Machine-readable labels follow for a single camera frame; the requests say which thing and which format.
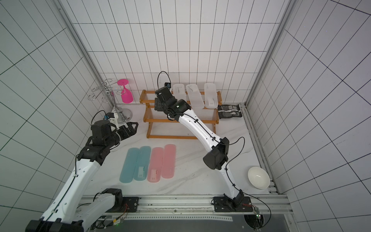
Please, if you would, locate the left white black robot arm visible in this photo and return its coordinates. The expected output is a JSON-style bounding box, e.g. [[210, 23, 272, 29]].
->
[[25, 120, 139, 232]]

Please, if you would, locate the aluminium mounting rail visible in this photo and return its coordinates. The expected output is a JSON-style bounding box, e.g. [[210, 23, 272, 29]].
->
[[59, 193, 293, 222]]

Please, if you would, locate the orange wooden three-tier shelf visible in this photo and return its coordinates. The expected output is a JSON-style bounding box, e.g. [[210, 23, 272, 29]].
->
[[139, 89, 223, 141]]

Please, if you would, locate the teal pencil case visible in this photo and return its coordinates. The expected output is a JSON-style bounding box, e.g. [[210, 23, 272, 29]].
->
[[133, 146, 151, 181], [119, 148, 140, 183]]

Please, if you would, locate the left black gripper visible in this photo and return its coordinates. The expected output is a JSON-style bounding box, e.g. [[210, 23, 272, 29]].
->
[[105, 122, 139, 148]]

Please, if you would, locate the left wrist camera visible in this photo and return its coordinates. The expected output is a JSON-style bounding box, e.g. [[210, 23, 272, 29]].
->
[[104, 112, 119, 128]]

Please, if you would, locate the silver metal glass rack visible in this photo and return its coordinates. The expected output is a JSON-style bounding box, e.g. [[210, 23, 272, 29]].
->
[[88, 78, 133, 124]]

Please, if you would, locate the pink pencil case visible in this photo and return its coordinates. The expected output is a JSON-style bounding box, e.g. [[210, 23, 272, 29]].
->
[[147, 147, 164, 183], [161, 144, 176, 179]]

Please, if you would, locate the white egg-shaped object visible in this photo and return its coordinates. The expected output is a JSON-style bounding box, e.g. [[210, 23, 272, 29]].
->
[[248, 167, 271, 189]]

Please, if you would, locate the pink plastic wine glass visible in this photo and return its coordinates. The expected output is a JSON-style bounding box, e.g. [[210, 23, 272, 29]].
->
[[117, 79, 134, 104]]

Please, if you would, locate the black patterned pouch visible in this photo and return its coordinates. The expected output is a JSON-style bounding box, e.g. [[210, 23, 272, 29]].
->
[[217, 104, 243, 119]]

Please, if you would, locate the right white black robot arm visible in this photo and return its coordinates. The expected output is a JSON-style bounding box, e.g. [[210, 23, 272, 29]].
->
[[155, 87, 268, 215]]

